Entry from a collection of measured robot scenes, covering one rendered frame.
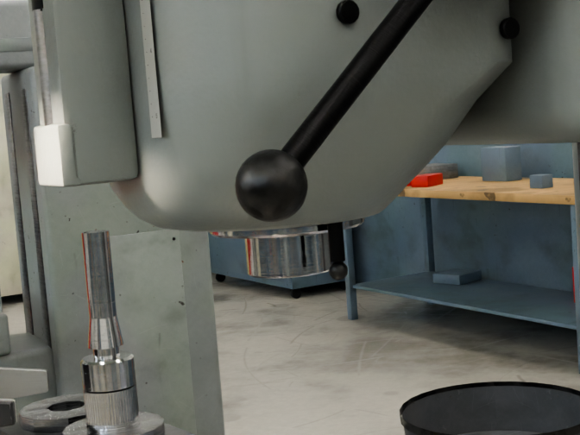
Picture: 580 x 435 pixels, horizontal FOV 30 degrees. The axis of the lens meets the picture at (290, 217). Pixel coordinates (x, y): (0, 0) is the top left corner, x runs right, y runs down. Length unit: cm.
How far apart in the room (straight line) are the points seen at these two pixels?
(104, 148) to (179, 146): 4
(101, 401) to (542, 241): 580
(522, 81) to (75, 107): 23
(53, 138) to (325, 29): 14
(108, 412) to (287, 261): 42
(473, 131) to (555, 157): 589
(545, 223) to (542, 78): 606
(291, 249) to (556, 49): 17
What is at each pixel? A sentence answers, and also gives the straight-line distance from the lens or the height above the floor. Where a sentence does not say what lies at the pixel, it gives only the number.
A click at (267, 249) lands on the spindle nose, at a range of 57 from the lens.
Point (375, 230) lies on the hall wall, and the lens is 806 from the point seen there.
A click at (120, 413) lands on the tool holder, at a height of 112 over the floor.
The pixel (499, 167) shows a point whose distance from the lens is 639.
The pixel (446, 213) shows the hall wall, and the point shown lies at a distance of 734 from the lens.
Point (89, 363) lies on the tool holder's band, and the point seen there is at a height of 116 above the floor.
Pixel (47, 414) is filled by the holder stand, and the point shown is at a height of 110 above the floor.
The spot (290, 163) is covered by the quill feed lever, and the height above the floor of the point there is 135.
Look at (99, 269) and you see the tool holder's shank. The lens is 94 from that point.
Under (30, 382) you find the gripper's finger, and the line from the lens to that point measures 104.
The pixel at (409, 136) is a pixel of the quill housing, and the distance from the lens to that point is 53.
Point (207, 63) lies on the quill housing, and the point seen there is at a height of 139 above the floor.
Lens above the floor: 137
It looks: 5 degrees down
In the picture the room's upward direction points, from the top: 4 degrees counter-clockwise
